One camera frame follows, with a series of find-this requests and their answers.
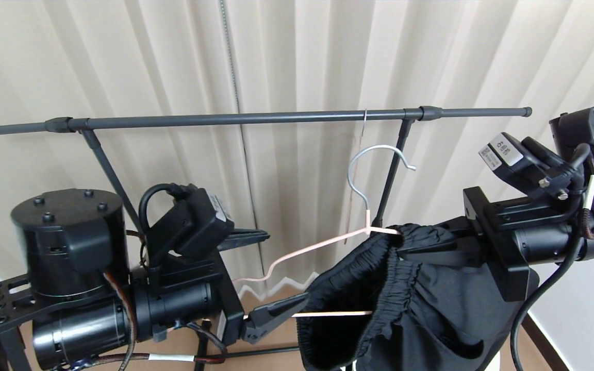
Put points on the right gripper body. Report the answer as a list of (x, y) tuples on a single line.
[(534, 237)]

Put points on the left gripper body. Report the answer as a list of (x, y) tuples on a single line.
[(183, 306)]

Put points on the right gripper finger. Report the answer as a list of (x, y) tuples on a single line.
[(451, 253), (461, 229)]

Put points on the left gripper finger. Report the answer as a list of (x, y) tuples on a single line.
[(245, 238), (271, 317)]

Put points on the black shorts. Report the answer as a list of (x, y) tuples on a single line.
[(431, 319)]

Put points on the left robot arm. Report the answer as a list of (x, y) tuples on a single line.
[(65, 232)]

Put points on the black clothes rack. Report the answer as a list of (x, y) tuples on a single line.
[(225, 119)]

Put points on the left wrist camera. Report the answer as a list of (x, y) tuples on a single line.
[(196, 221)]

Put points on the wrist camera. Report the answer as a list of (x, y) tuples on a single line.
[(503, 149), (196, 221)]

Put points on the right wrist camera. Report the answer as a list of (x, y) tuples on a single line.
[(503, 149)]

